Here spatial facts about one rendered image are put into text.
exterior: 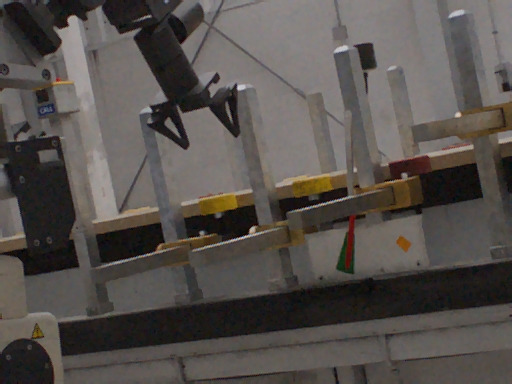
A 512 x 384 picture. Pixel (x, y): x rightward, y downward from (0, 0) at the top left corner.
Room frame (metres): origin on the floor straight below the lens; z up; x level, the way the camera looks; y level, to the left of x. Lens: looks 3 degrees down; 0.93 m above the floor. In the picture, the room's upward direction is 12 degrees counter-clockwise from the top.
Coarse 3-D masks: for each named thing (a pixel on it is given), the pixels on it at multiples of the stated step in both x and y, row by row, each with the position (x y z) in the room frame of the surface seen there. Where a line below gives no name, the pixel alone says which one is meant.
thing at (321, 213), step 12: (420, 180) 2.54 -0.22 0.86; (372, 192) 2.40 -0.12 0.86; (384, 192) 2.42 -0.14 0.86; (324, 204) 2.26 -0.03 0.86; (336, 204) 2.29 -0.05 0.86; (348, 204) 2.32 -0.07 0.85; (360, 204) 2.35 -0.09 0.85; (372, 204) 2.38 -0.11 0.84; (384, 204) 2.42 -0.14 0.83; (288, 216) 2.21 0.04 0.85; (300, 216) 2.19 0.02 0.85; (312, 216) 2.22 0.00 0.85; (324, 216) 2.25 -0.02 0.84; (336, 216) 2.28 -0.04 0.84
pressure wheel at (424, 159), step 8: (400, 160) 2.51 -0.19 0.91; (408, 160) 2.51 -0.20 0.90; (416, 160) 2.51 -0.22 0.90; (424, 160) 2.52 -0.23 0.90; (392, 168) 2.53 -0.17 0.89; (400, 168) 2.51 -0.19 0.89; (408, 168) 2.51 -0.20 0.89; (416, 168) 2.51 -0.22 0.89; (424, 168) 2.51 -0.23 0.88; (392, 176) 2.53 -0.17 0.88; (400, 176) 2.51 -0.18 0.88; (416, 176) 2.53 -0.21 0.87; (416, 208) 2.54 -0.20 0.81
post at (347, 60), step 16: (352, 48) 2.49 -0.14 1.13; (336, 64) 2.49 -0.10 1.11; (352, 64) 2.48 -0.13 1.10; (352, 80) 2.48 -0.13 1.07; (352, 96) 2.48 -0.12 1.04; (352, 112) 2.48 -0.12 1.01; (368, 112) 2.50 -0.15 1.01; (352, 128) 2.49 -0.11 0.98; (368, 128) 2.49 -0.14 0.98; (368, 144) 2.48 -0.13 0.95; (368, 160) 2.48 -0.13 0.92; (368, 176) 2.48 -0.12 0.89
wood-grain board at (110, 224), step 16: (432, 160) 2.59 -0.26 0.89; (448, 160) 2.57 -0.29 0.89; (464, 160) 2.55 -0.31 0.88; (336, 176) 2.72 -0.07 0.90; (384, 176) 2.66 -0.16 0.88; (240, 192) 3.39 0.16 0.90; (288, 192) 2.79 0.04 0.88; (192, 208) 2.94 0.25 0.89; (96, 224) 3.11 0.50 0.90; (112, 224) 3.08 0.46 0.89; (128, 224) 3.05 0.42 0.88; (144, 224) 3.03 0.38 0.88; (0, 240) 3.68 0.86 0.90; (16, 240) 3.27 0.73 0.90
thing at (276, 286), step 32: (288, 288) 2.61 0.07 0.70; (416, 288) 2.42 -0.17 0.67; (448, 288) 2.39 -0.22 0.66; (480, 288) 2.35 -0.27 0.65; (64, 320) 2.96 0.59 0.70; (96, 320) 2.88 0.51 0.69; (128, 320) 2.83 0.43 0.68; (160, 320) 2.78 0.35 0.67; (192, 320) 2.73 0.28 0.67; (224, 320) 2.68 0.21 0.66; (256, 320) 2.64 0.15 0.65; (288, 320) 2.59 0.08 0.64; (320, 320) 2.55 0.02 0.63; (352, 320) 2.51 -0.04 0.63; (64, 352) 2.95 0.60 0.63
